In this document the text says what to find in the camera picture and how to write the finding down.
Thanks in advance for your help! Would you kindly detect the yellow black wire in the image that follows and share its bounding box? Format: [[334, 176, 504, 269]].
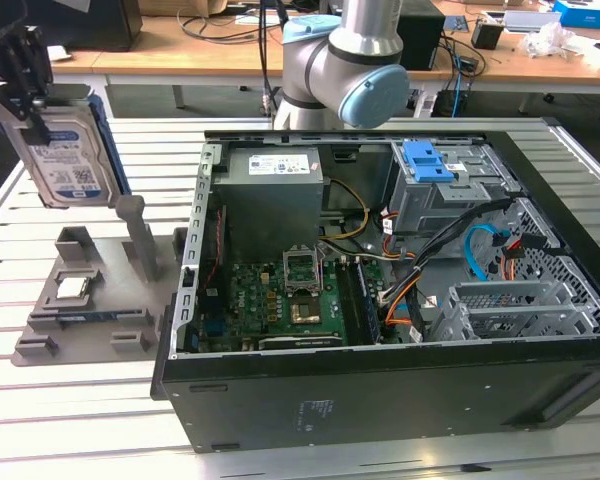
[[319, 178, 372, 242]]

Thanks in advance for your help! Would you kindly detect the grey power supply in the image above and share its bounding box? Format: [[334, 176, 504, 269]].
[[212, 148, 326, 251]]

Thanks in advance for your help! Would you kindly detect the blue RAM stick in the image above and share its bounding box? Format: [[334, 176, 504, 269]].
[[54, 310, 119, 325]]

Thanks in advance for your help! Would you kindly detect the black PC case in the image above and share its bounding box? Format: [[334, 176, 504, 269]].
[[150, 128, 600, 455]]

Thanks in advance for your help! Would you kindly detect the large black box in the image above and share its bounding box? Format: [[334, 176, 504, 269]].
[[27, 0, 144, 53]]

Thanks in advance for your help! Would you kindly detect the orange wire bundle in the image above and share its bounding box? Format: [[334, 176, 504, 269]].
[[379, 272, 424, 329]]

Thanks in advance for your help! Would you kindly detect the blue plastic cage latch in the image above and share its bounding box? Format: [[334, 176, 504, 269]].
[[402, 140, 455, 184]]

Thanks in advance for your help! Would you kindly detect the blue carton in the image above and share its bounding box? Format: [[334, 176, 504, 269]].
[[551, 0, 600, 29]]

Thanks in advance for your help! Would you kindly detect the black sleeved wire bundle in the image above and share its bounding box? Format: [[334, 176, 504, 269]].
[[409, 198, 512, 274]]

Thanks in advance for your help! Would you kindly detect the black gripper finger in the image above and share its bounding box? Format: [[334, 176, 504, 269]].
[[25, 24, 52, 101], [0, 29, 51, 146]]

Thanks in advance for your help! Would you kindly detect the blue hanging cable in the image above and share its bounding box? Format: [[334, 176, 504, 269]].
[[452, 52, 476, 119]]

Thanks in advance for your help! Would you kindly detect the grey metal drive cage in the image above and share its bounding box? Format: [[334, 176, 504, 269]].
[[384, 139, 524, 259]]

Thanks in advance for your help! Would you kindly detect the metal disk bay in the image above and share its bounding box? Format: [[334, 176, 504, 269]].
[[429, 279, 600, 342]]

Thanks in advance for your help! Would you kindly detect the orange black power wire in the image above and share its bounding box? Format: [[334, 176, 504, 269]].
[[499, 230, 549, 284]]

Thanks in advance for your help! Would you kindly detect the silver CPU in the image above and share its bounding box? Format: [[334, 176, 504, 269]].
[[54, 276, 90, 300]]

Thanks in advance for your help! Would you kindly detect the small black box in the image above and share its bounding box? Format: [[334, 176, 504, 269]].
[[471, 20, 506, 50]]

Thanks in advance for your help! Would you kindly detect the green motherboard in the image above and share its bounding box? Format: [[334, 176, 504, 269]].
[[189, 249, 396, 351]]

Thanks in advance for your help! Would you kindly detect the black graphics card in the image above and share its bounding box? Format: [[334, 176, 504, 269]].
[[257, 332, 346, 351]]

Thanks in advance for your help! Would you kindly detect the black RAM slot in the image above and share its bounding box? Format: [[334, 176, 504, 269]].
[[335, 260, 357, 346], [349, 260, 369, 345]]

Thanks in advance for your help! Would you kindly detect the hard disk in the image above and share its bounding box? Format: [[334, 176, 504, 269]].
[[12, 84, 134, 210]]

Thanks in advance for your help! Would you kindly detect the white power strip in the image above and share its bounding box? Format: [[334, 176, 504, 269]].
[[412, 89, 439, 120]]

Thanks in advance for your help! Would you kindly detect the grey parts rack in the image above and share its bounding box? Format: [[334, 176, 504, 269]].
[[10, 194, 189, 369]]

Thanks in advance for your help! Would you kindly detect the black computer tower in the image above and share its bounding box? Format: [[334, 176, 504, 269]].
[[397, 12, 447, 72]]

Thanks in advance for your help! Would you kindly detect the CPU socket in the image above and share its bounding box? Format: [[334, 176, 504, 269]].
[[288, 294, 326, 326]]

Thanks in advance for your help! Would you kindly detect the metal socket cover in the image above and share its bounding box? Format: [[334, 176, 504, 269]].
[[282, 247, 324, 296]]

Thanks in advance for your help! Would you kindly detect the blue flat data wire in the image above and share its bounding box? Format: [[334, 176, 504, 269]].
[[464, 224, 512, 281]]

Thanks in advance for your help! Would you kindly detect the clear plastic bag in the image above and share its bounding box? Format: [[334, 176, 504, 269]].
[[518, 22, 581, 59]]

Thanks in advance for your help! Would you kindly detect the silver flat tray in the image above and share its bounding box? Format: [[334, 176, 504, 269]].
[[502, 9, 562, 35]]

